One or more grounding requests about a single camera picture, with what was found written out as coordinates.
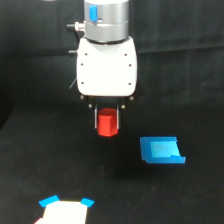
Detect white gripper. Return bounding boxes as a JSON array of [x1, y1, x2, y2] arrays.
[[69, 37, 138, 130]]

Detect red hexagonal block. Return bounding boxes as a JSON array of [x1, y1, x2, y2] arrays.
[[97, 108, 118, 137]]

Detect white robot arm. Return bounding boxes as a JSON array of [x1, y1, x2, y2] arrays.
[[66, 0, 138, 136]]

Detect blue tape piece right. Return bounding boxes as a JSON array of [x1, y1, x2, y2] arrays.
[[81, 198, 95, 207]]

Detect blue tape piece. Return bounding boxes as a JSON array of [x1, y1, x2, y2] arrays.
[[81, 198, 95, 207], [39, 195, 59, 208]]

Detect blue tape piece left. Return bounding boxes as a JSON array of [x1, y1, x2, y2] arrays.
[[39, 195, 59, 208]]

